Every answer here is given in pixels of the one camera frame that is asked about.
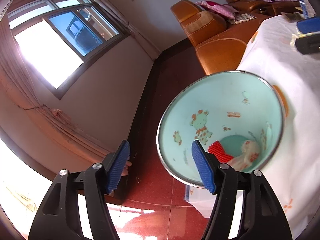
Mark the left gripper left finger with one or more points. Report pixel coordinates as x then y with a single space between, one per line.
58 215

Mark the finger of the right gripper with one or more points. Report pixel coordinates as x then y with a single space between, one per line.
308 45
309 25

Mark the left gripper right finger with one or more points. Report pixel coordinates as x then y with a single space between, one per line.
246 195

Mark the clear plastic bag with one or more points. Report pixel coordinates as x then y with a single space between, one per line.
250 151

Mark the red foam fruit net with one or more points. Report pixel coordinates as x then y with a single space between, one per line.
217 149

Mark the white yellow plastic bag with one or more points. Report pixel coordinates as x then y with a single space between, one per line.
295 38

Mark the teal cartoon trash bin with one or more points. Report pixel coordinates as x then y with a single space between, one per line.
229 107

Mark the person left hand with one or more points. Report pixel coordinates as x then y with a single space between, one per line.
120 191

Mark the tall white milk carton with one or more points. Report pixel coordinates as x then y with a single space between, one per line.
307 9

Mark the seaweed snack packet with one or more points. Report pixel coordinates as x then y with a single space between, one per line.
292 16

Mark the white orange-print tablecloth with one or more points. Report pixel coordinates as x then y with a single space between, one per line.
293 172

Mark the checkered cloth on sofa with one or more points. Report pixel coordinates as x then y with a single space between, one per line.
241 18

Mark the brown leather chaise sofa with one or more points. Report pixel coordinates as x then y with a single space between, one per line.
219 45

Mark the pink pillow on chaise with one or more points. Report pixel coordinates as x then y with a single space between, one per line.
221 9

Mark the pink left curtain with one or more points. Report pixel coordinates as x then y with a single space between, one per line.
56 125

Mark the pink curtain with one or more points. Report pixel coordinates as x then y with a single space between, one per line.
152 51
56 125

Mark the pink right curtain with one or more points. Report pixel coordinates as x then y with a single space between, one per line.
152 51

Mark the window with dark frame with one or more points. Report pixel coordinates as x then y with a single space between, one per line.
61 39

